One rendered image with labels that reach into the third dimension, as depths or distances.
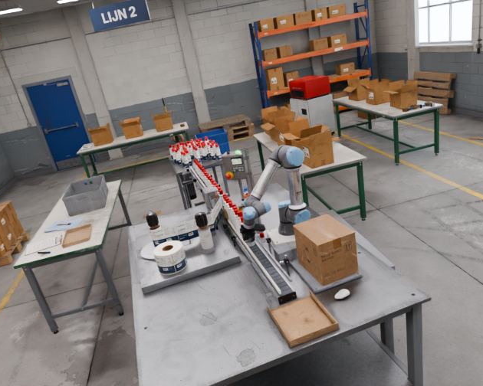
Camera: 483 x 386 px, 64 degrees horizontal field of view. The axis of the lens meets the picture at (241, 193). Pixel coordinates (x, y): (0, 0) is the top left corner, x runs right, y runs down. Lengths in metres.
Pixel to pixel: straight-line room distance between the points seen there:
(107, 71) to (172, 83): 1.53
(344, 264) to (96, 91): 8.67
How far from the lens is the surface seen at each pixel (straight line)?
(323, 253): 2.21
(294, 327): 2.10
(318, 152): 4.29
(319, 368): 2.75
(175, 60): 10.14
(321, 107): 8.18
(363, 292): 2.29
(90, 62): 10.21
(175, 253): 2.60
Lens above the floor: 2.23
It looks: 21 degrees down
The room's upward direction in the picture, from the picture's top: 11 degrees counter-clockwise
